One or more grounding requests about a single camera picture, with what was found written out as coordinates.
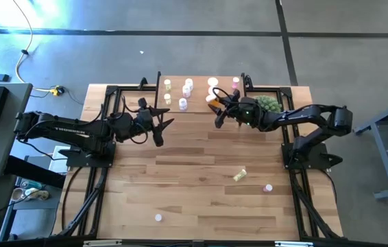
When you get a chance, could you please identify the green succulent grey pot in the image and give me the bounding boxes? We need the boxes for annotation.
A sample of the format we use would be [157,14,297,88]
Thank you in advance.
[254,95,283,114]

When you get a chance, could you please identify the masking tape roll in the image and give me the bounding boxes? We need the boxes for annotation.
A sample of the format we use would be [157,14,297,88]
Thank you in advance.
[10,187,26,202]

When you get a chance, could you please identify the silver aluminium bracket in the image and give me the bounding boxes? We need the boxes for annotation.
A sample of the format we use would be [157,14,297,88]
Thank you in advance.
[274,241,314,247]
[83,239,123,247]

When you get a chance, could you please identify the wooden shelf black metal frame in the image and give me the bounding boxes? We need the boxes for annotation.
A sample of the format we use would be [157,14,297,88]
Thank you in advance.
[154,71,254,127]

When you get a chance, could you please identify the black aluminium rig frame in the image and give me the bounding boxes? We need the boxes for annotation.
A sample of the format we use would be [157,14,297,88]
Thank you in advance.
[51,77,344,241]

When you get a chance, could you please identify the teal can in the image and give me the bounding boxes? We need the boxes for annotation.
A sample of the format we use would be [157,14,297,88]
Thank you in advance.
[21,180,43,191]

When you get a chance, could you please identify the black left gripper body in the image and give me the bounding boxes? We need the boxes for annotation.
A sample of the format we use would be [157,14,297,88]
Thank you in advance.
[113,109,156,142]

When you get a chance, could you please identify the grey side desk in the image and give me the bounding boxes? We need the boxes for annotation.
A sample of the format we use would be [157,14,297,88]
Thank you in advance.
[0,82,34,180]

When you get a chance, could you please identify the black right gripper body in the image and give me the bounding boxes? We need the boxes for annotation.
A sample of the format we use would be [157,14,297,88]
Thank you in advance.
[233,97,263,128]

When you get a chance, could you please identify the black diagonal bar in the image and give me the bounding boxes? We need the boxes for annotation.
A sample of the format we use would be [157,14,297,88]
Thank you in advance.
[4,155,67,189]

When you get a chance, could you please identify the grey metal table frame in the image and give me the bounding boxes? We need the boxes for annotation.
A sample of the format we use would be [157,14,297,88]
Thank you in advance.
[351,95,388,202]

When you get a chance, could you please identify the white floor cable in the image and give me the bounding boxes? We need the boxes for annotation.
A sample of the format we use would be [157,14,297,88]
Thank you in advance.
[11,0,55,93]

